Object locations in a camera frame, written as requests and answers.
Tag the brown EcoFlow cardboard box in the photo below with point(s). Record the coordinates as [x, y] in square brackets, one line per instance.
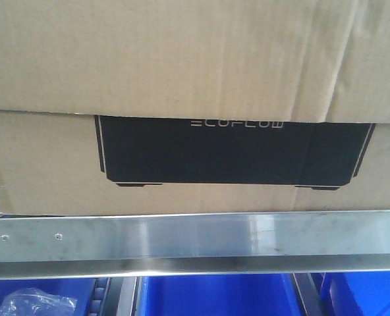
[167, 107]

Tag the blue plastic bin middle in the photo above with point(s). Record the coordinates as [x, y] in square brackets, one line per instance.
[263, 294]

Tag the blue plastic bin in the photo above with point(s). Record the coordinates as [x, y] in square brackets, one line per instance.
[356, 293]
[263, 294]
[79, 288]

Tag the grey roller track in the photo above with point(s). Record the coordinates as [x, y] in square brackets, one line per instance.
[99, 294]
[306, 294]

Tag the clear plastic bag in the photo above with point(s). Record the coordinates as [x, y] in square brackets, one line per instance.
[33, 301]

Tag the blue plastic bin right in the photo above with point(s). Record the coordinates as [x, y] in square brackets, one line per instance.
[356, 293]

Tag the blue plastic bin left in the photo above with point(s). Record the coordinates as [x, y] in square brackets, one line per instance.
[79, 288]

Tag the steel shelf front rail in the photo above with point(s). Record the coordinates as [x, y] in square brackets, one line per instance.
[223, 243]

